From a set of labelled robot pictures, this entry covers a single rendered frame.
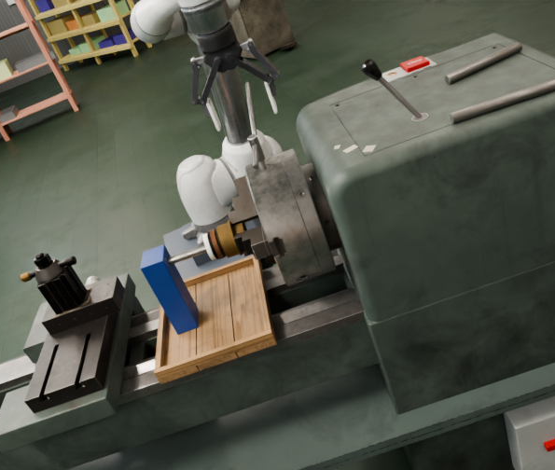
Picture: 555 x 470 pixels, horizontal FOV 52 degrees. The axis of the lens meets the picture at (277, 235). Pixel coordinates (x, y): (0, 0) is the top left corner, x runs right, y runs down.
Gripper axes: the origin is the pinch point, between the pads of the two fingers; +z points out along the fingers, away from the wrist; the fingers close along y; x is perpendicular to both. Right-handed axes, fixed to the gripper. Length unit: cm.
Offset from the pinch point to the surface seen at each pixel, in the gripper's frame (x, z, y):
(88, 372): 29, 37, 52
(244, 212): 2.3, 23.4, 8.4
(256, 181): 7.4, 12.8, 2.0
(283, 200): 13.0, 15.9, -3.1
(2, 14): -1031, 124, 533
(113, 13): -892, 158, 290
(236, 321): 14, 47, 19
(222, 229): 6.1, 24.1, 14.4
